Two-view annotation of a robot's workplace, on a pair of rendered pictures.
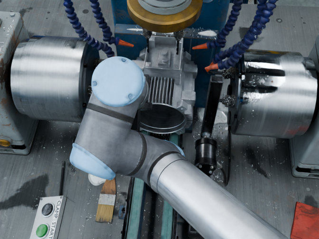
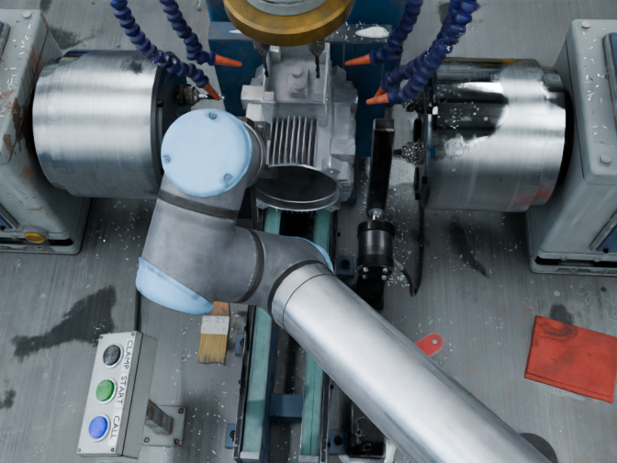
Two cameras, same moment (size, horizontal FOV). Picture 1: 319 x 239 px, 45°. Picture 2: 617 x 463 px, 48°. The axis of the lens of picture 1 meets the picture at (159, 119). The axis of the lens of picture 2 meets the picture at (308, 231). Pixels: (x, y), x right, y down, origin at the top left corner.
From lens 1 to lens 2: 0.09 m
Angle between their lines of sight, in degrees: 7
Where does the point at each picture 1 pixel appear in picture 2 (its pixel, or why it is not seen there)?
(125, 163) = (228, 286)
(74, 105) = (146, 174)
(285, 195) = (516, 306)
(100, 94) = (177, 177)
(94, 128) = (171, 233)
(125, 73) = (216, 140)
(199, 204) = (348, 355)
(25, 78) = (59, 130)
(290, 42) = (532, 27)
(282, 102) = (504, 153)
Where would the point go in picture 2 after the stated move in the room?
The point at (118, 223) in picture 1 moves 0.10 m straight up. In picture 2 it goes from (236, 363) to (228, 347)
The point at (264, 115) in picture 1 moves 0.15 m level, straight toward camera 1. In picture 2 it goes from (474, 177) to (440, 260)
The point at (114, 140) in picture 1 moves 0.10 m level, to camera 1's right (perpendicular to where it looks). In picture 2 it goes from (206, 251) to (299, 247)
